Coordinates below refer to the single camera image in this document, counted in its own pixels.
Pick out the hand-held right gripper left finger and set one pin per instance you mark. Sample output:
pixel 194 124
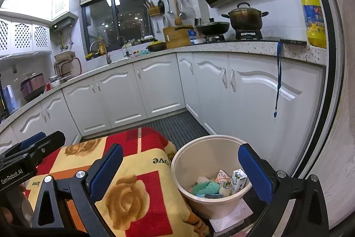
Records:
pixel 106 170

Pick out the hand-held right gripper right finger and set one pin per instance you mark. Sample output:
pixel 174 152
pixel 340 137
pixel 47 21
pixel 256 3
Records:
pixel 255 173

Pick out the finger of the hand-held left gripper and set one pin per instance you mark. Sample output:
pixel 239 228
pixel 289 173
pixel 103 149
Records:
pixel 50 144
pixel 33 139

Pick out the green white milk carton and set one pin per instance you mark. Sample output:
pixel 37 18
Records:
pixel 238 180

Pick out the green cloth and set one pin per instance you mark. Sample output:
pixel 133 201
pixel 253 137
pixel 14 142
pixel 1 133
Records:
pixel 206 187

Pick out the beige plastic bin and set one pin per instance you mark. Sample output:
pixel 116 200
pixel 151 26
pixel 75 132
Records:
pixel 199 159

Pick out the red yellow rose printed blanket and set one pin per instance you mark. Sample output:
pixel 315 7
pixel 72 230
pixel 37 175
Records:
pixel 138 198

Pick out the blue box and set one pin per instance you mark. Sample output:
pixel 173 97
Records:
pixel 11 101

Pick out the black toaster oven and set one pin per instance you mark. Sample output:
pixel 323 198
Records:
pixel 2 106

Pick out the white perforated board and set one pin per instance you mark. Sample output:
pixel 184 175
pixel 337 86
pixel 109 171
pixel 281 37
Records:
pixel 233 219

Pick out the copper coloured rice cooker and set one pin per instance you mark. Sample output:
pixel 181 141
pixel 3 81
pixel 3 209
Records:
pixel 33 87

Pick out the red cup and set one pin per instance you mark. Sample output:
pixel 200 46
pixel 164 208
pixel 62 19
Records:
pixel 48 86

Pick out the beige clay pot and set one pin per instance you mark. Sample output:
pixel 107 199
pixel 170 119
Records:
pixel 64 56

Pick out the white lower kitchen cabinets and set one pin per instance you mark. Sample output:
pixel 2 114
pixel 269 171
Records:
pixel 155 87

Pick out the white lattice upper cabinets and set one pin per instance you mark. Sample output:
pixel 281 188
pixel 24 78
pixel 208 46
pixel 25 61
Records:
pixel 20 35

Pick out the tall steel faucet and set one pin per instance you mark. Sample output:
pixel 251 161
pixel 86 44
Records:
pixel 108 56

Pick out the small steel faucet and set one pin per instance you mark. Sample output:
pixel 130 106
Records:
pixel 126 51

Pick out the teal cloth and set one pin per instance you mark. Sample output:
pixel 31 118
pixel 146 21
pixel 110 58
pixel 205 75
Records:
pixel 144 53

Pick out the black pot yellow lid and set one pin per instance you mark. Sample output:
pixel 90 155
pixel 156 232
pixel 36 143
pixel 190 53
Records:
pixel 156 46

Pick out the black phone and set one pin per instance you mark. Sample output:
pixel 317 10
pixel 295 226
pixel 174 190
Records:
pixel 294 42

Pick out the black gas stove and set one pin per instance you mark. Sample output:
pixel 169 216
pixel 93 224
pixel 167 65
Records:
pixel 246 35

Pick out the white water heater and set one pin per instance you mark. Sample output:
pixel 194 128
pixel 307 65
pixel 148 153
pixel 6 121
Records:
pixel 62 1

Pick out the dark kitchen window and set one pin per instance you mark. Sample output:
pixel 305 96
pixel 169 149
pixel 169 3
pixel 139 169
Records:
pixel 127 17

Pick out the wooden cutting board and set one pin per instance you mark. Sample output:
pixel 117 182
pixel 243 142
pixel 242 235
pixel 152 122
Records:
pixel 177 38

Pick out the blue white carton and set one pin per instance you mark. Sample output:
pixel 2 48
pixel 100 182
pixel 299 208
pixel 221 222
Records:
pixel 192 37

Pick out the black wok with lid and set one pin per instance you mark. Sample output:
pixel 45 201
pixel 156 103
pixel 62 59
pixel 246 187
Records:
pixel 212 28

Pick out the brass cooking pot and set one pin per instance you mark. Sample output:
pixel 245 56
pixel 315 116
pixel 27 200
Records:
pixel 244 19

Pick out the yellow oil bottle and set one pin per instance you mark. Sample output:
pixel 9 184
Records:
pixel 313 23

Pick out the hanging wooden spatula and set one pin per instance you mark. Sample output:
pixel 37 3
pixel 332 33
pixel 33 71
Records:
pixel 177 21

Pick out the wooden chopstick holder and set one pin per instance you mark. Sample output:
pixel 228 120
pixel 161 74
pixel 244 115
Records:
pixel 154 11

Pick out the hanging steel ladle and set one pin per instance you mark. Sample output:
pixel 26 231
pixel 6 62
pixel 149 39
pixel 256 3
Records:
pixel 170 12

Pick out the hanging steel spoon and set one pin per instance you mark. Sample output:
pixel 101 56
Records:
pixel 183 15

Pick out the hanging steel strainer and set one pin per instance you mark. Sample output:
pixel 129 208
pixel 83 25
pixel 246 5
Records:
pixel 191 11

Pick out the hanging black pan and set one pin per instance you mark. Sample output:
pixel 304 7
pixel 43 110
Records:
pixel 161 5

